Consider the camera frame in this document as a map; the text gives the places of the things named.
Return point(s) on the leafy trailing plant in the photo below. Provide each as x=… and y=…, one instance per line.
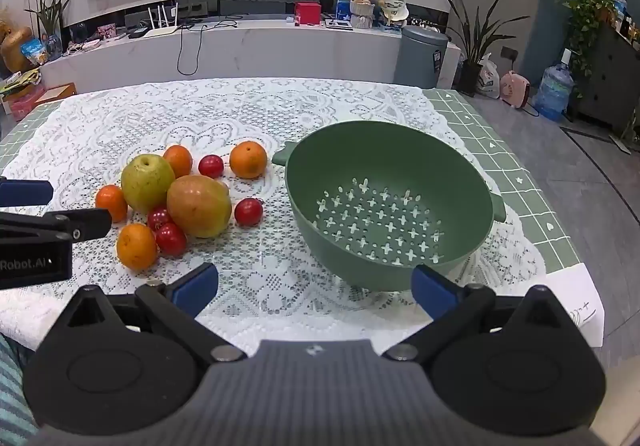
x=585, y=8

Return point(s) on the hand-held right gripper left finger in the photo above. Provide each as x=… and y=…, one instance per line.
x=195, y=288

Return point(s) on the red box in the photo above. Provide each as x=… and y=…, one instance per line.
x=307, y=13

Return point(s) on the orange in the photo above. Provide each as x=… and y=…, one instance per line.
x=178, y=160
x=248, y=159
x=111, y=203
x=136, y=247

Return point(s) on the red-green mango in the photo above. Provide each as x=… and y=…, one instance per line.
x=199, y=206

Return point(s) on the grey trash bin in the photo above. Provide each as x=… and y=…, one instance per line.
x=422, y=58

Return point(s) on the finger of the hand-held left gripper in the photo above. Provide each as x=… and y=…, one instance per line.
x=60, y=223
x=25, y=193

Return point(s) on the dark green cabinet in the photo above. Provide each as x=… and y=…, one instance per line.
x=610, y=76

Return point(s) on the white router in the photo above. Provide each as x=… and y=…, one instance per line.
x=160, y=30

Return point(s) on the pink small appliance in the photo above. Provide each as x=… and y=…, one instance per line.
x=515, y=88

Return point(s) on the long-leaf potted plant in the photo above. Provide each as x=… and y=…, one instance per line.
x=472, y=38

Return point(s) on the white plastic bag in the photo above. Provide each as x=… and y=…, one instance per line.
x=487, y=76

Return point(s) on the golden gourd ornament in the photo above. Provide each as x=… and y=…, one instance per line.
x=14, y=48

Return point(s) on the white cap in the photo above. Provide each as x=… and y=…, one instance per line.
x=395, y=13

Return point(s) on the teal striped clothing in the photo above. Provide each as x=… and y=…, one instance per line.
x=10, y=391

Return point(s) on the red cherry tomato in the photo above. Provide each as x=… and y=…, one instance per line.
x=171, y=239
x=210, y=165
x=248, y=211
x=159, y=216

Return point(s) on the thin-leaf potted plant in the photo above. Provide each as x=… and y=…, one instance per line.
x=50, y=18

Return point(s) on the cardboard box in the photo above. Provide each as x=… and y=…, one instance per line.
x=57, y=93

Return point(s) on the yellow-green apple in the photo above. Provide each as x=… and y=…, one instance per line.
x=145, y=181

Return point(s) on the teddy bear in bag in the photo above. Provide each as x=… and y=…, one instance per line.
x=362, y=15

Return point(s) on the white paper sheet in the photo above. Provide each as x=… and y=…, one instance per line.
x=575, y=296

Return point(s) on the green checkered table mat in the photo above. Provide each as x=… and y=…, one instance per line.
x=500, y=151

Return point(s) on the white marble console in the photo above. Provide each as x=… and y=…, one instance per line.
x=275, y=51

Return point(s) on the green colander bowl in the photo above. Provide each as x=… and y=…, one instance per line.
x=390, y=161

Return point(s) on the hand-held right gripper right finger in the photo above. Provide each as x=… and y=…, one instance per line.
x=432, y=291

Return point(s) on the white lace tablecloth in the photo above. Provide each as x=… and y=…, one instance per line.
x=300, y=101

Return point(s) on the blue water jug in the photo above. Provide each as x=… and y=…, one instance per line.
x=552, y=91

